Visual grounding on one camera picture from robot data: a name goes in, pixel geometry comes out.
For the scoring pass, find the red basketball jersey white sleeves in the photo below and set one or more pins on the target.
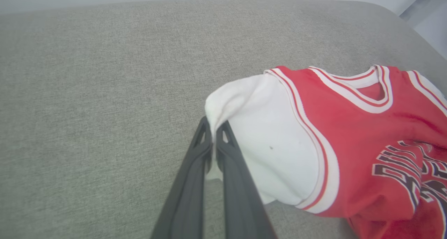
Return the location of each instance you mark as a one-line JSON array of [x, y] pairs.
[[349, 144]]

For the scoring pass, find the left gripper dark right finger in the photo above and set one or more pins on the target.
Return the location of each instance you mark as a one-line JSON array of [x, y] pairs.
[[241, 204]]

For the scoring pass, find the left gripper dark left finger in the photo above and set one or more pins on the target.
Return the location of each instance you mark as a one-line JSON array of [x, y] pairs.
[[188, 197]]

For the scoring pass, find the grey fabric sofa seat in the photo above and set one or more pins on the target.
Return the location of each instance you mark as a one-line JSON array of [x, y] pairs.
[[87, 109]]

